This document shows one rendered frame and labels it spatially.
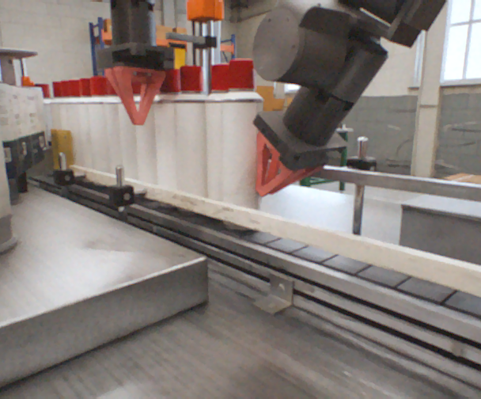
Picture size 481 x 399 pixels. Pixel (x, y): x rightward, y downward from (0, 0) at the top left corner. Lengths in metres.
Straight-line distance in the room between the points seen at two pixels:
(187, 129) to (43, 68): 7.83
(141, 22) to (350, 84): 0.29
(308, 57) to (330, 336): 0.24
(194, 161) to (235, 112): 0.11
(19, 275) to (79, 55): 8.14
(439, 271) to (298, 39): 0.21
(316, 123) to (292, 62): 0.10
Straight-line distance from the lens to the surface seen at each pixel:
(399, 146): 6.77
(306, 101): 0.42
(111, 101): 0.76
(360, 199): 0.53
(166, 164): 0.61
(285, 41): 0.35
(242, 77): 0.49
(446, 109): 6.40
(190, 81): 0.57
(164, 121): 0.60
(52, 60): 8.40
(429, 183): 0.43
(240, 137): 0.48
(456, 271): 0.35
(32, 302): 0.37
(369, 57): 0.40
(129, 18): 0.57
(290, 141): 0.41
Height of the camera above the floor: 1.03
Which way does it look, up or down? 13 degrees down
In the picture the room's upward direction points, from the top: straight up
